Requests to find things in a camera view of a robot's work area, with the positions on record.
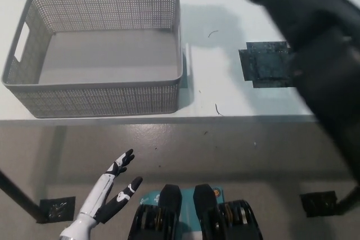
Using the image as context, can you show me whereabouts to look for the robot body black teal blocks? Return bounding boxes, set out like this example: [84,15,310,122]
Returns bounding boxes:
[128,183,264,240]

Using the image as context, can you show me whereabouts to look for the black metal table leg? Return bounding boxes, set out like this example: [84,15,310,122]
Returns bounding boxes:
[0,170,47,223]

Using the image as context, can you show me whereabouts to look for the small grey perforated plastic basket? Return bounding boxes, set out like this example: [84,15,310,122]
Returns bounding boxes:
[238,41,295,89]

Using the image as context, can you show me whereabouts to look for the black square floor pad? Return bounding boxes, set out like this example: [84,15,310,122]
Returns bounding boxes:
[300,191,339,218]
[38,196,77,223]

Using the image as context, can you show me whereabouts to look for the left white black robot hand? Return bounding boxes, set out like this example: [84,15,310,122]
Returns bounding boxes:
[76,148,143,225]

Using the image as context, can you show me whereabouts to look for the large grey perforated plastic basket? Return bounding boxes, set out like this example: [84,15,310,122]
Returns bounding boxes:
[1,0,193,119]

